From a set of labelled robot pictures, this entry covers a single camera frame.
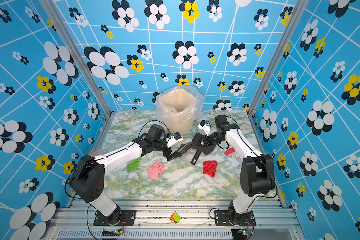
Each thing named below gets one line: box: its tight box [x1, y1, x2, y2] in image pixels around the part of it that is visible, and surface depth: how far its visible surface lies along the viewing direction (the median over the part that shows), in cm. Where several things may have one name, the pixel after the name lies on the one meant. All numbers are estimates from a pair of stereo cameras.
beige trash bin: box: [160, 88, 196, 135], surface depth 93 cm
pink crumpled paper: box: [147, 161, 165, 180], surface depth 90 cm
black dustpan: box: [191, 133, 217, 165], surface depth 98 cm
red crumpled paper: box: [203, 160, 218, 178], surface depth 91 cm
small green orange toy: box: [169, 213, 182, 224], surface depth 74 cm
